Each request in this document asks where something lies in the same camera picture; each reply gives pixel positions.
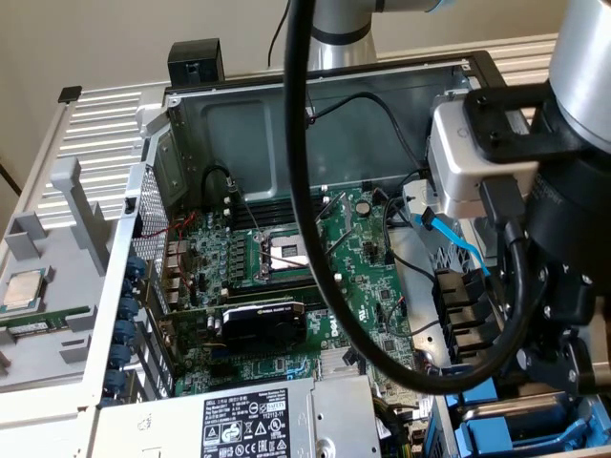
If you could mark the open black PC case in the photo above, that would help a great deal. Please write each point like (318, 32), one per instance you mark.
(229, 143)

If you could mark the round coin cell battery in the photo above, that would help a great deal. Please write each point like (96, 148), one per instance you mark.
(363, 206)

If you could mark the hard drive in blue caddy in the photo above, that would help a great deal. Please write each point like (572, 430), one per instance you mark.
(444, 429)

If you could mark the small black table clip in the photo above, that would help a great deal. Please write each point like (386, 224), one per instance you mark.
(70, 94)

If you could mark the black box behind case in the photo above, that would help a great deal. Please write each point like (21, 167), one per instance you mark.
(195, 57)

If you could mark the green RAM stick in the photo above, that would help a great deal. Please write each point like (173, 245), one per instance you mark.
(33, 324)

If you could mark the grey power supply unit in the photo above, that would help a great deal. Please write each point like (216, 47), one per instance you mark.
(191, 424)

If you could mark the CPU socket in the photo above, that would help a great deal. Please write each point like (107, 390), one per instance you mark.
(286, 250)

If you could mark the metal locking lever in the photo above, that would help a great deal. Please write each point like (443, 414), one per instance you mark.
(246, 210)

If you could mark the black graphics card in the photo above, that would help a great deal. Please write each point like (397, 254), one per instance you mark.
(262, 324)

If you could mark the blue plastic disk carrier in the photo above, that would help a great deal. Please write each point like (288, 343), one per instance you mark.
(487, 434)

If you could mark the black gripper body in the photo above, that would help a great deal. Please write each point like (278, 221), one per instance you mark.
(573, 238)

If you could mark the grey parts rack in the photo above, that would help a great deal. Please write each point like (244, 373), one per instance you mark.
(71, 286)

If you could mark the blue expansion slot latch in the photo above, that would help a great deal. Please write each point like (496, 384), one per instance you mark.
(120, 355)
(124, 331)
(137, 265)
(116, 380)
(132, 288)
(127, 308)

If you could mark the metal socket cover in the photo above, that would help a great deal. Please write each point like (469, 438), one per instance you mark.
(344, 210)

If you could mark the green motherboard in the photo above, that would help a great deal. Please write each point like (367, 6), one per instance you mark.
(372, 276)

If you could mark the silver finned heatsink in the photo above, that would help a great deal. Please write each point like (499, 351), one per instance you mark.
(334, 363)

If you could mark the silver CPU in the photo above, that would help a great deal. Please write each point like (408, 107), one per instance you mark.
(24, 291)

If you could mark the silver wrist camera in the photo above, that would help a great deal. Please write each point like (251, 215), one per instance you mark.
(463, 162)

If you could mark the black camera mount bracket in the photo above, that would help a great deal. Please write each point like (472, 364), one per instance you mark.
(525, 143)

